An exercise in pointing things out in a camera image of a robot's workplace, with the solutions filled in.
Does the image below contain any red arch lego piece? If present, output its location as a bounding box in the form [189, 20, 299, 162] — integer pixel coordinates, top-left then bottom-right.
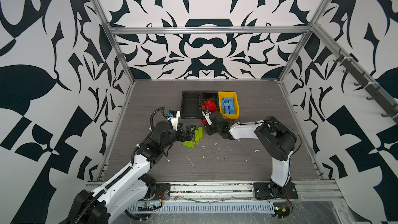
[202, 100, 218, 113]

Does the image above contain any blue lego long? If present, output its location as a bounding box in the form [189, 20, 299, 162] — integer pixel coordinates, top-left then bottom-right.
[221, 99, 230, 114]

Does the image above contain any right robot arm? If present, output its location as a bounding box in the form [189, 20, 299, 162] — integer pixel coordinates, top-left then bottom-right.
[202, 109, 299, 200]

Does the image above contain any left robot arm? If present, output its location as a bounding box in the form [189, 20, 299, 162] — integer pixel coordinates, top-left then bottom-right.
[64, 107, 197, 224]

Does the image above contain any green lego brick right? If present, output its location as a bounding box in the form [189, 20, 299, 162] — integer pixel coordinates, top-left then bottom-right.
[194, 127, 203, 143]

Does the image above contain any left black bin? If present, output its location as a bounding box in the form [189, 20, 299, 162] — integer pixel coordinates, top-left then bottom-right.
[180, 91, 200, 119]

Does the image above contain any black bin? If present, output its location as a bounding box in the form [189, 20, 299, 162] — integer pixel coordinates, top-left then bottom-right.
[199, 91, 219, 119]
[180, 91, 200, 119]

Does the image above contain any middle black bin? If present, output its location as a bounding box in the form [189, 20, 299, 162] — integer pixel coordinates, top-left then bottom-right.
[199, 91, 219, 119]

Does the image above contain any yellow bin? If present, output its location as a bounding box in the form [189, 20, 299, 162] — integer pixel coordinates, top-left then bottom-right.
[218, 91, 240, 120]

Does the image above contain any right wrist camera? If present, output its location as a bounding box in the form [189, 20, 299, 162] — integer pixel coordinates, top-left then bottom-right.
[202, 108, 212, 126]

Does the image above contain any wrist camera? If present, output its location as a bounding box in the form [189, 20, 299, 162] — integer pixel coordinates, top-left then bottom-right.
[202, 108, 212, 126]
[167, 111, 180, 131]

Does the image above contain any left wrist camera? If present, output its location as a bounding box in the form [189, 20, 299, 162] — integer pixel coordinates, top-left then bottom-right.
[167, 111, 180, 131]

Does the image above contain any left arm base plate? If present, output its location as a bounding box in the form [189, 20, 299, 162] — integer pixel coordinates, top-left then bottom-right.
[143, 183, 171, 201]

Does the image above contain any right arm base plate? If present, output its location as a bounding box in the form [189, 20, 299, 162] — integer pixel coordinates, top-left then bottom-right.
[253, 181, 299, 200]

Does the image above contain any wall hook rack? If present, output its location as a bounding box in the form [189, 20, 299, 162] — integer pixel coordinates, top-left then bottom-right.
[334, 48, 398, 124]

